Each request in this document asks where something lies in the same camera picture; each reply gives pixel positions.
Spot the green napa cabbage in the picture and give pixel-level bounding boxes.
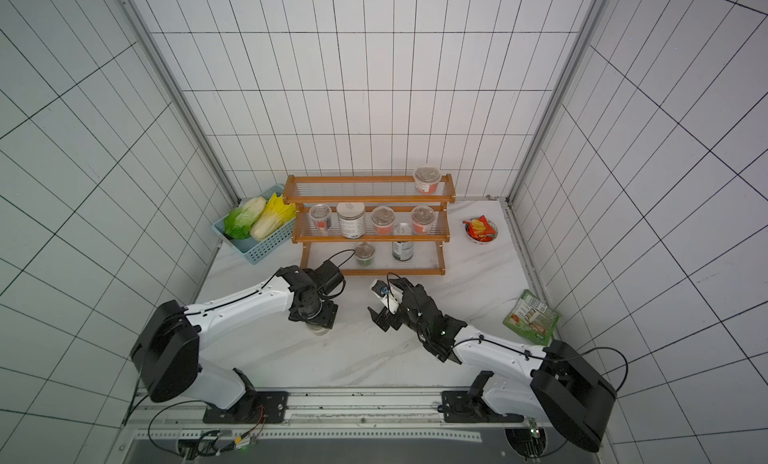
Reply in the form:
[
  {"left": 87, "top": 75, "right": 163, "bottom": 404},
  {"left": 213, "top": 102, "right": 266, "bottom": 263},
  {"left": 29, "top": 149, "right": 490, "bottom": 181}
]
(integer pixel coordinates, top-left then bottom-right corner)
[{"left": 223, "top": 197, "right": 267, "bottom": 240}]

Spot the yellow label seed jar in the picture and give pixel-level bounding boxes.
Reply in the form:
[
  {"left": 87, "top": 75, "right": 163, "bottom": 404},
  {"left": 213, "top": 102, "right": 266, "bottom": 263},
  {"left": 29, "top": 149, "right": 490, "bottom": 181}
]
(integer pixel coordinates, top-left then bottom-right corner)
[{"left": 306, "top": 322, "right": 330, "bottom": 336}]

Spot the large white labelled jar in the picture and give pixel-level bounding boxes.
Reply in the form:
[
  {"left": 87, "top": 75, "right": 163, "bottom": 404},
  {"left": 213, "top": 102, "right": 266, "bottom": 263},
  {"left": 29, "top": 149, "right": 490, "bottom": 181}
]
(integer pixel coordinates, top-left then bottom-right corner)
[{"left": 336, "top": 202, "right": 366, "bottom": 239}]

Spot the small red label seed jar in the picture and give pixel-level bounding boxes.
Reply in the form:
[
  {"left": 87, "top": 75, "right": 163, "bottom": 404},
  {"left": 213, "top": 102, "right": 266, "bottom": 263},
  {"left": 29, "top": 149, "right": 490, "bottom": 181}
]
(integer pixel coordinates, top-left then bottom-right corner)
[{"left": 308, "top": 204, "right": 332, "bottom": 234}]

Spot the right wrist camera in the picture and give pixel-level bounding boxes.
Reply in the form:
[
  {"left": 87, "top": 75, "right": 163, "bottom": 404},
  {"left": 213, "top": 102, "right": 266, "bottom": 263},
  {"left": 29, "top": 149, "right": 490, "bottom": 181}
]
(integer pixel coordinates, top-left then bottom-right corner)
[{"left": 371, "top": 280, "right": 402, "bottom": 314}]

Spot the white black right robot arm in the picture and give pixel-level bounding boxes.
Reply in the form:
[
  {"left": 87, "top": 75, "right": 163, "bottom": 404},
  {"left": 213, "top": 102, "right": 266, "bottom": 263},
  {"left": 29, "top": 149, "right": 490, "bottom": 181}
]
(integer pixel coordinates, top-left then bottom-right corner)
[{"left": 370, "top": 276, "right": 617, "bottom": 452}]

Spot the yellow napa cabbage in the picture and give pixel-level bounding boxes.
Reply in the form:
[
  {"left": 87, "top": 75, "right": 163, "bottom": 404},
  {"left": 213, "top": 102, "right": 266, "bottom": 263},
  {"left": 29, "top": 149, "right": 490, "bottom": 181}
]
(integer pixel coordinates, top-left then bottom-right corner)
[{"left": 250, "top": 193, "right": 297, "bottom": 242}]

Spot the red snack packet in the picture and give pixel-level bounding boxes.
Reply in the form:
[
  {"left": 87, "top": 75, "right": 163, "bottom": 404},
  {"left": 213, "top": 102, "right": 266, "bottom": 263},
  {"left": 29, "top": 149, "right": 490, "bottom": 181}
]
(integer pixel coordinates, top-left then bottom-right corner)
[{"left": 463, "top": 216, "right": 497, "bottom": 243}]

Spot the aluminium mounting rail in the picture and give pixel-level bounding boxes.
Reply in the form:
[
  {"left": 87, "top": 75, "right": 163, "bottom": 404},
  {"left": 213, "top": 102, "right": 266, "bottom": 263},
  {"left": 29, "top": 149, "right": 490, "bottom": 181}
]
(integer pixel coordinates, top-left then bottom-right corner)
[{"left": 122, "top": 385, "right": 604, "bottom": 429}]

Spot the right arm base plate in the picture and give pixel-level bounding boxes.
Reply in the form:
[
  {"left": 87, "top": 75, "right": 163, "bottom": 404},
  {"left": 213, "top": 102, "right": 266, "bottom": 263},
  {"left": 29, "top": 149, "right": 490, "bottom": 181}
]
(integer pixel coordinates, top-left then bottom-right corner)
[{"left": 437, "top": 391, "right": 525, "bottom": 424}]

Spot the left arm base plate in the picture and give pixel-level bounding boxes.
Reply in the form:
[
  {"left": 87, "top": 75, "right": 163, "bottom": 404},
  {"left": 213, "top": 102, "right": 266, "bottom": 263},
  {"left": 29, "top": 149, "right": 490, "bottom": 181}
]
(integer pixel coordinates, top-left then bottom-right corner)
[{"left": 203, "top": 391, "right": 290, "bottom": 425}]

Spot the red label seed jar top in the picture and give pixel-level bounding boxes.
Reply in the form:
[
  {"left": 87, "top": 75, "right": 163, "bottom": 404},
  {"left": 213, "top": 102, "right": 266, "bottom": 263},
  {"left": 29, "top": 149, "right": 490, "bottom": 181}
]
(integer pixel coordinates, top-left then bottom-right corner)
[{"left": 413, "top": 165, "right": 442, "bottom": 195}]

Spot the green snack bag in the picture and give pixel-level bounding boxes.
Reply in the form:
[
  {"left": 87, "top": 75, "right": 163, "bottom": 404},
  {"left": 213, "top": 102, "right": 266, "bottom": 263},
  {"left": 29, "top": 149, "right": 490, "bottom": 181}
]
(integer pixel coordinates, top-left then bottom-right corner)
[{"left": 503, "top": 289, "right": 561, "bottom": 346}]

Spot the green label seed jar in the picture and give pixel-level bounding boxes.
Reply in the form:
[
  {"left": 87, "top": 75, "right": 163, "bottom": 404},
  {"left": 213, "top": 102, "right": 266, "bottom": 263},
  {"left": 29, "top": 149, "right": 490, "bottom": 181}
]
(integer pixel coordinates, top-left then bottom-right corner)
[{"left": 354, "top": 242, "right": 376, "bottom": 267}]

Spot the red seed jar middle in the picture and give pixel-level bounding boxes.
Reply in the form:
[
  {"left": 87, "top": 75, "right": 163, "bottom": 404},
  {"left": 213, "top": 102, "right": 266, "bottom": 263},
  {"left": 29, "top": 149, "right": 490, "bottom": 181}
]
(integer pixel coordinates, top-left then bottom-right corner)
[{"left": 371, "top": 206, "right": 396, "bottom": 235}]

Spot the wooden three-tier shelf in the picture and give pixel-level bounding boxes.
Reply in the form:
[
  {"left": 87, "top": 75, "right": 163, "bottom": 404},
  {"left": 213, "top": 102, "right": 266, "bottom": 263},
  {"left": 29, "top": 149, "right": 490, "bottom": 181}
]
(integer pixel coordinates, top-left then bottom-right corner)
[{"left": 284, "top": 174, "right": 456, "bottom": 276}]

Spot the light blue plastic basket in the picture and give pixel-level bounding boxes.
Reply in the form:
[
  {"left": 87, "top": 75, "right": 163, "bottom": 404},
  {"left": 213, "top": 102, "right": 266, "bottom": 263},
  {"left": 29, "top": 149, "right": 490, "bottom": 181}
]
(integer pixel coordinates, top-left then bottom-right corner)
[{"left": 212, "top": 185, "right": 295, "bottom": 264}]

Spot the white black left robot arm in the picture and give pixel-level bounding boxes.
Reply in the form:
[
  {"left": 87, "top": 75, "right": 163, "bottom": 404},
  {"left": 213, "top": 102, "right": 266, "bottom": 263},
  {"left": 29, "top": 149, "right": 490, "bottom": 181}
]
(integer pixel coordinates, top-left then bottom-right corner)
[{"left": 130, "top": 260, "right": 345, "bottom": 411}]

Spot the red seed jar right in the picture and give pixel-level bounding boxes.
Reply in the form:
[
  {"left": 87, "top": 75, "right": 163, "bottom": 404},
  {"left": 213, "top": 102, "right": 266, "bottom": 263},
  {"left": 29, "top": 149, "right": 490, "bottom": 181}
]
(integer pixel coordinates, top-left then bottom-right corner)
[{"left": 410, "top": 205, "right": 438, "bottom": 235}]

